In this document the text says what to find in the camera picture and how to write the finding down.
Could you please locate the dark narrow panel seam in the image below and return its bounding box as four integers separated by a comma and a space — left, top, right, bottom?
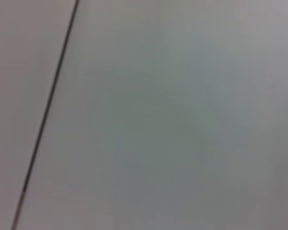
10, 0, 81, 230

